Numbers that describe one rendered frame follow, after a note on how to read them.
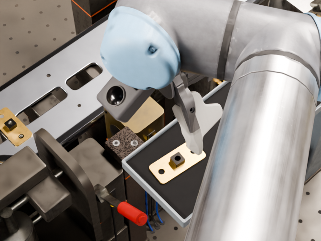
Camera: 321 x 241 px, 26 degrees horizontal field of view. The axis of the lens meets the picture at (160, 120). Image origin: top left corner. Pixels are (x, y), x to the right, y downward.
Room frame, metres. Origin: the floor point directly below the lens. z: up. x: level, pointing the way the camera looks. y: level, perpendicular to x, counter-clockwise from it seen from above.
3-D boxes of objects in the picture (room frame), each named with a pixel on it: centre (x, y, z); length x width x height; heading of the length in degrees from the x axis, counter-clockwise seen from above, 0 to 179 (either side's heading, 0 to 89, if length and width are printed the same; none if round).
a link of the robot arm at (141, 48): (0.43, -0.01, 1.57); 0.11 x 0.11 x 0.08; 75
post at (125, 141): (0.59, 0.06, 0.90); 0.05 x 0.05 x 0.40; 42
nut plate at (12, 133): (0.68, 0.27, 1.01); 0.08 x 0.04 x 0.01; 43
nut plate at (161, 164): (0.52, -0.03, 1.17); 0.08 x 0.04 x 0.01; 126
